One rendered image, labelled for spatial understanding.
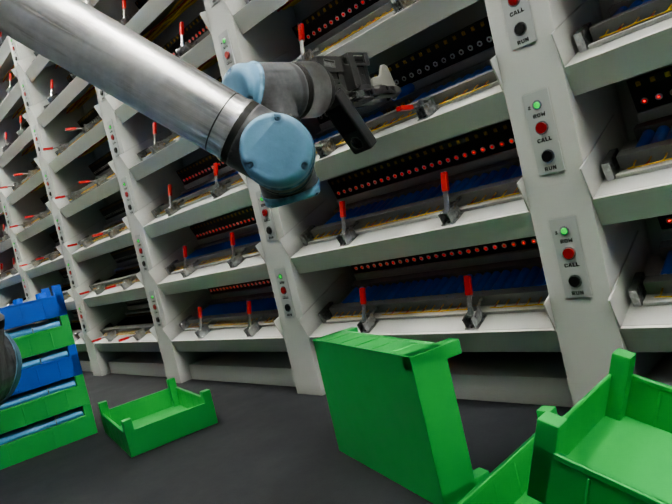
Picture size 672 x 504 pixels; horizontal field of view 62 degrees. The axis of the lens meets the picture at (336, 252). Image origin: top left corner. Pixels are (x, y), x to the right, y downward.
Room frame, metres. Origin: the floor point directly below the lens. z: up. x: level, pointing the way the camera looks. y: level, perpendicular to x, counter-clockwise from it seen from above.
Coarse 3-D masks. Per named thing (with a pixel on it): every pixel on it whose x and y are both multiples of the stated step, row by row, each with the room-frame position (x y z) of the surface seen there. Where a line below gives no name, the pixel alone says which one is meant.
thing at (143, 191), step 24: (120, 0) 1.90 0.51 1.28; (144, 120) 1.88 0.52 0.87; (120, 144) 1.82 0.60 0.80; (120, 168) 1.85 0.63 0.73; (168, 168) 1.91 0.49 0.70; (144, 192) 1.84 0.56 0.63; (144, 240) 1.82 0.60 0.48; (168, 240) 1.87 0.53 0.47; (192, 240) 1.93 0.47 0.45; (168, 312) 1.83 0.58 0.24; (168, 360) 1.85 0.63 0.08; (192, 360) 1.86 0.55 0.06
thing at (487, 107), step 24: (456, 72) 1.11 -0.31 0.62; (480, 96) 0.91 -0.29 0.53; (504, 96) 0.87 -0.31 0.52; (408, 120) 1.05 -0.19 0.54; (432, 120) 0.97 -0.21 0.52; (456, 120) 0.94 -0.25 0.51; (480, 120) 0.92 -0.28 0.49; (384, 144) 1.06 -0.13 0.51; (408, 144) 1.03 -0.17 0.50; (336, 168) 1.17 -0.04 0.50
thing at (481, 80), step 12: (492, 72) 0.92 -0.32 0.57; (456, 84) 0.98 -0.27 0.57; (468, 84) 0.96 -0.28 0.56; (480, 84) 0.94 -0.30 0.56; (432, 96) 1.01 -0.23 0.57; (444, 96) 1.00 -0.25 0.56; (456, 96) 0.98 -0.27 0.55; (372, 120) 1.12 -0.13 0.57; (384, 120) 1.10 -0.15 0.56; (396, 120) 1.08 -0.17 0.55; (336, 144) 1.18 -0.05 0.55
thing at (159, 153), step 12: (156, 132) 1.70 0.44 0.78; (144, 144) 1.86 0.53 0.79; (156, 144) 1.69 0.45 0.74; (168, 144) 1.70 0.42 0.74; (180, 144) 1.57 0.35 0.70; (192, 144) 1.54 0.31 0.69; (120, 156) 1.80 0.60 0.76; (132, 156) 1.83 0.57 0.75; (144, 156) 1.84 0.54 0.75; (156, 156) 1.68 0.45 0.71; (168, 156) 1.64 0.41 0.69; (180, 156) 1.60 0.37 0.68; (132, 168) 1.80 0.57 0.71; (144, 168) 1.75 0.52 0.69; (156, 168) 1.71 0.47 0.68
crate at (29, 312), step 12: (48, 288) 1.59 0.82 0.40; (60, 288) 1.45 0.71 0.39; (36, 300) 1.41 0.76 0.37; (48, 300) 1.43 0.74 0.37; (60, 300) 1.44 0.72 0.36; (0, 312) 1.36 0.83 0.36; (12, 312) 1.38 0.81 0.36; (24, 312) 1.39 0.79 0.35; (36, 312) 1.41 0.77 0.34; (48, 312) 1.42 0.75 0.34; (60, 312) 1.44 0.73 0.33; (12, 324) 1.38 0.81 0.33; (24, 324) 1.39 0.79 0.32
